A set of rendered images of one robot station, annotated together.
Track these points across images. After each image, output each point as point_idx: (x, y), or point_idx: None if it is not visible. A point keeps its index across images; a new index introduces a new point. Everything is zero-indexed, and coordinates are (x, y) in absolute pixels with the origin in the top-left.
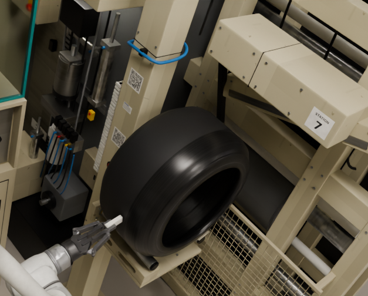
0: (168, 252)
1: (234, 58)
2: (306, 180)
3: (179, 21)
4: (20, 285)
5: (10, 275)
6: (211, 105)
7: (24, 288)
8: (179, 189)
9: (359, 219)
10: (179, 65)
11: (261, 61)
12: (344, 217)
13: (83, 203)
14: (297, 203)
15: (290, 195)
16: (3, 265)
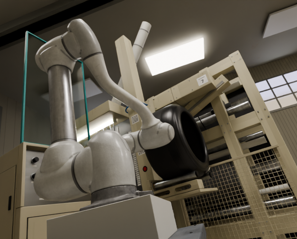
0: (197, 161)
1: (164, 100)
2: (225, 132)
3: (139, 91)
4: (125, 92)
5: (118, 87)
6: None
7: (128, 94)
8: (175, 109)
9: (254, 119)
10: None
11: (172, 90)
12: (250, 125)
13: None
14: (232, 144)
15: (227, 144)
16: (112, 81)
